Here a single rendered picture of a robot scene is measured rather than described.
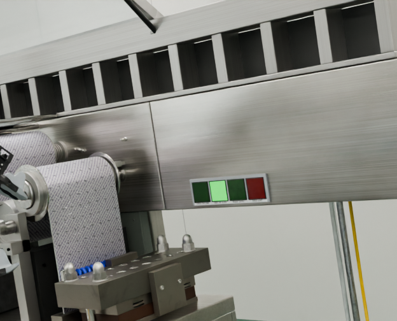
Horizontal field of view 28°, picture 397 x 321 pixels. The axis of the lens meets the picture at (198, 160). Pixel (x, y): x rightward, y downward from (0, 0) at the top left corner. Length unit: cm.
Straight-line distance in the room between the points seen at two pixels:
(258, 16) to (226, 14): 10
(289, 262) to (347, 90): 316
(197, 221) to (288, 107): 344
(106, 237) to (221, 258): 310
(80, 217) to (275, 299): 305
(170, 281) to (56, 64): 80
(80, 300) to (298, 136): 64
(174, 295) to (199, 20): 70
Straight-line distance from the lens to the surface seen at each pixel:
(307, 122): 186
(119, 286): 193
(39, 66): 252
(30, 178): 205
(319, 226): 472
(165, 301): 201
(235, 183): 200
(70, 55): 240
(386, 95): 176
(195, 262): 212
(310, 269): 482
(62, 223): 206
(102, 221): 215
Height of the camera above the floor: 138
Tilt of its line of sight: 3 degrees down
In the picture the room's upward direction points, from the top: 8 degrees counter-clockwise
